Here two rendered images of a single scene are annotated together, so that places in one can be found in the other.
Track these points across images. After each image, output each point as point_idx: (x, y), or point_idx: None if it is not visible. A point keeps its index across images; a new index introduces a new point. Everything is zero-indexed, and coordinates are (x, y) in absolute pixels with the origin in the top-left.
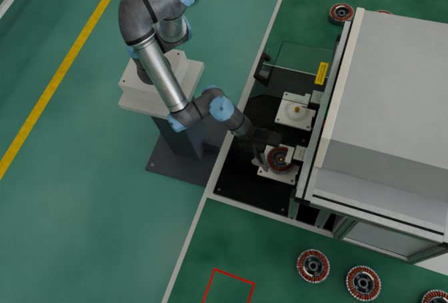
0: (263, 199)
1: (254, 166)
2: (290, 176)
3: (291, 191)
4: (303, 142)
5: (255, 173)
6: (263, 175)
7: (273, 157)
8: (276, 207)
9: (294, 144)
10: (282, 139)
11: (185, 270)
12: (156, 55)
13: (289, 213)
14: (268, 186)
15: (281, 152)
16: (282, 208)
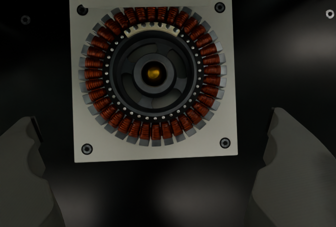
0: (319, 93)
1: (204, 175)
2: (204, 19)
3: (255, 5)
4: (35, 19)
5: (229, 160)
6: (236, 129)
7: (152, 110)
8: (329, 39)
9: (56, 50)
10: (48, 106)
11: None
12: None
13: None
14: (264, 94)
15: (115, 81)
16: (326, 17)
